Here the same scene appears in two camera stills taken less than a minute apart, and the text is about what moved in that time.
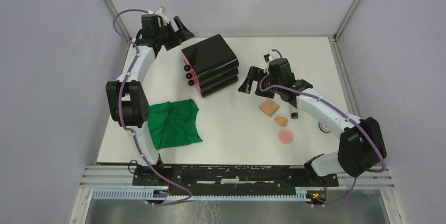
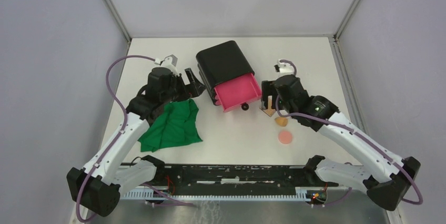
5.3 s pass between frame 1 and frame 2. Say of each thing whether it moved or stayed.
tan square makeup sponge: stayed
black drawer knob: moved
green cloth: stayed
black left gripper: moved
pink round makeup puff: stayed
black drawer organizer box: moved
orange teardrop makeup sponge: stayed
